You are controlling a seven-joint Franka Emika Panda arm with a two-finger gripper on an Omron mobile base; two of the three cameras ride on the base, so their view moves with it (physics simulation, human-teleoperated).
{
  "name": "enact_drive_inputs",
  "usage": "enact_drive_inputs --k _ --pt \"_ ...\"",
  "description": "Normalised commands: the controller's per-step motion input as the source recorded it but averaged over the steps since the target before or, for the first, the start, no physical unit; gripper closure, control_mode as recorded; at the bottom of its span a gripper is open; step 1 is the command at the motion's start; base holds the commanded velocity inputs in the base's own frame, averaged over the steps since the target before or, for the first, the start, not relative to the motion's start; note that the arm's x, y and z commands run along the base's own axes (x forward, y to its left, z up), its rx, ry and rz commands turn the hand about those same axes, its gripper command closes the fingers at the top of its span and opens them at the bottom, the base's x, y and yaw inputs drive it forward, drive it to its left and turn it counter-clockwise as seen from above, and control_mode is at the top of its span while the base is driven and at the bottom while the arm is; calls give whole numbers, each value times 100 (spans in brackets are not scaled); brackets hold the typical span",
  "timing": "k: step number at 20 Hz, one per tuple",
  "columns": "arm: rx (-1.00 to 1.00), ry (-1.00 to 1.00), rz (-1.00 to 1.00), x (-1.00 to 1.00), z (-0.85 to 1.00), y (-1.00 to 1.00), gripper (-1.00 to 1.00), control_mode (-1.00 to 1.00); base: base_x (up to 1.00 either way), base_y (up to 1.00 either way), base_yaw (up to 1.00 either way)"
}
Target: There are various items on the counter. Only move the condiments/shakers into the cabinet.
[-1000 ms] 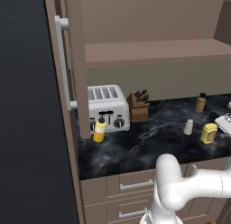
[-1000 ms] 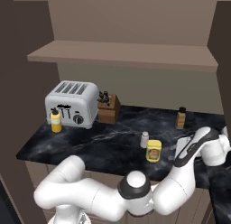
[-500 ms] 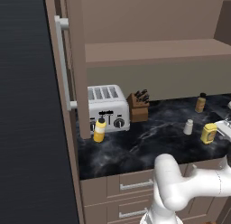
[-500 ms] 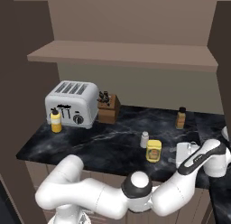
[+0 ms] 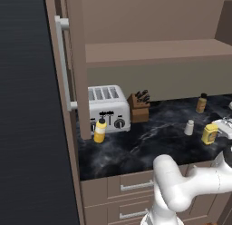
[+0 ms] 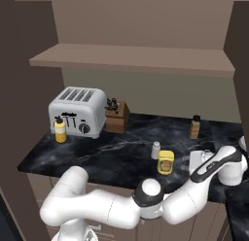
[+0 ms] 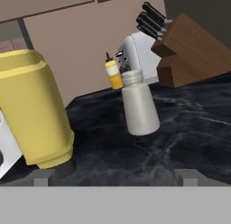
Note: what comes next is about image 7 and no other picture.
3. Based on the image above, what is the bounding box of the large yellow canister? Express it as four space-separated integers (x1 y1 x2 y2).
0 49 76 170

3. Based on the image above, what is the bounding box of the white box-shaped object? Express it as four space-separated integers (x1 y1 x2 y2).
0 109 23 179

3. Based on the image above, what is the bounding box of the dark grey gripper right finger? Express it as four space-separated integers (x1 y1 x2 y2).
172 168 231 187

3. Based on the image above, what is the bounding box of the white shaker bottle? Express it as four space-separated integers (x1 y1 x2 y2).
121 69 161 136

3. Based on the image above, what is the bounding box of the white toaster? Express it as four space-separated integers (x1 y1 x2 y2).
115 31 163 86

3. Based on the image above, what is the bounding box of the pale brown cabinet door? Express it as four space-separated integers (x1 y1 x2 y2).
23 0 168 108

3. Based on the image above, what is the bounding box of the black-handled knife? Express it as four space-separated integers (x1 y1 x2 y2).
142 1 174 24
136 23 163 42
138 12 168 33
135 17 166 38

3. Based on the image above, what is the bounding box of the yellow condiment bottle dark tip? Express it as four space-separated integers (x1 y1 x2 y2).
104 51 125 90

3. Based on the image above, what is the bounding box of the wooden knife block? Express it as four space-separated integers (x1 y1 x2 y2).
151 13 231 89

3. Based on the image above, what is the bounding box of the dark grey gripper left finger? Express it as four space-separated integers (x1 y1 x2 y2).
0 160 77 187

